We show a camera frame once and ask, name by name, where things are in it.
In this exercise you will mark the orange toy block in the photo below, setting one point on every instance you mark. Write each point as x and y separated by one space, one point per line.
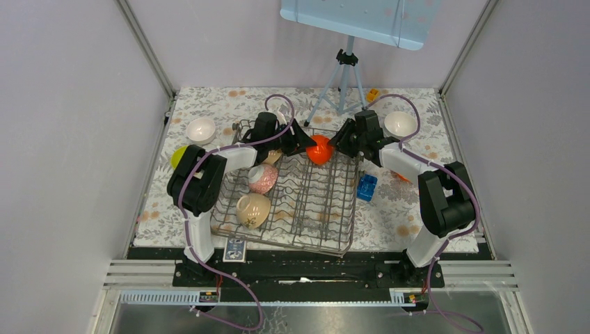
372 95

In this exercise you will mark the blue playing card box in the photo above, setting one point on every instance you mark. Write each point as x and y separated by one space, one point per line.
235 251

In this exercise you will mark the near beige patterned bowl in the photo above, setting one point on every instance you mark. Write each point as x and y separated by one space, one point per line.
252 210

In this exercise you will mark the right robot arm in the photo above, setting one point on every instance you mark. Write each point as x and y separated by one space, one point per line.
448 206

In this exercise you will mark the floral tablecloth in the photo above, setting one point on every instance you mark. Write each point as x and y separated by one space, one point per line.
388 222

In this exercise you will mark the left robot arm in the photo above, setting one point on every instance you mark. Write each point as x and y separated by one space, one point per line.
196 181

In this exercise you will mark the grey wire dish rack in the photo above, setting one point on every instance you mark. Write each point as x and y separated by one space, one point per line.
312 207

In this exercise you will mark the yellow-green bowl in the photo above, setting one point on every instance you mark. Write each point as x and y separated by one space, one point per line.
177 156

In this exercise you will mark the far beige patterned bowl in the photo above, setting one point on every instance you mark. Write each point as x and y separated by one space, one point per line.
273 157

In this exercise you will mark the pink patterned bowl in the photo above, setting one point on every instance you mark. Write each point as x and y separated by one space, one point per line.
262 178

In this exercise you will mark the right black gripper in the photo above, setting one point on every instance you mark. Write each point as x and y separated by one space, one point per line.
341 138

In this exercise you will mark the light blue tripod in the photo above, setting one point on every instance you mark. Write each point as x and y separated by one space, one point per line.
347 64

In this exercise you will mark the orange bowl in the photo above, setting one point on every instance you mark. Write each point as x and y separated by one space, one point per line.
401 177
322 152

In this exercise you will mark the white ribbed bowl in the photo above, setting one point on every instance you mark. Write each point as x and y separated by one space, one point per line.
400 124

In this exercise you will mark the light blue board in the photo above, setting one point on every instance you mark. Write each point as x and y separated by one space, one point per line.
402 24

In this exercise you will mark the beige patterned bowl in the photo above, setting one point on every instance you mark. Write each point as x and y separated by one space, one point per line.
252 210
273 157

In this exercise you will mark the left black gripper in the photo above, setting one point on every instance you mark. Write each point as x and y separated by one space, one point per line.
298 141

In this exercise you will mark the blue toy block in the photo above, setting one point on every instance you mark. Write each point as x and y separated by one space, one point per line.
366 187

